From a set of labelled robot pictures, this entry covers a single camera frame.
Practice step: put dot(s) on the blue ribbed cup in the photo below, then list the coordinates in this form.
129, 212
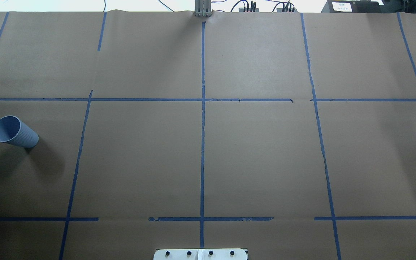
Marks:
15, 132

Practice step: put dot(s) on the brown paper table cover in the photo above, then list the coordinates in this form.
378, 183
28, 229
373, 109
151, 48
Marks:
290, 135

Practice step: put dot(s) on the left black connector block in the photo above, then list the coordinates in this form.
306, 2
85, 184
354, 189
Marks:
249, 8

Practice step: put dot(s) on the black connector block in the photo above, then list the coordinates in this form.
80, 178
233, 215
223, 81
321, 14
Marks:
285, 7
249, 8

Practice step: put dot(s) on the right black connector block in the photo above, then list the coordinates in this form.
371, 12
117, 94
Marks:
285, 7

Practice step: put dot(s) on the black box with white label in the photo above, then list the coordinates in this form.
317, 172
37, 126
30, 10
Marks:
351, 6

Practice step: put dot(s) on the aluminium frame post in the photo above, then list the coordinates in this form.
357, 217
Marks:
202, 8

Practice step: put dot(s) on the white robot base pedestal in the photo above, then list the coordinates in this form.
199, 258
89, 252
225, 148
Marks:
202, 254

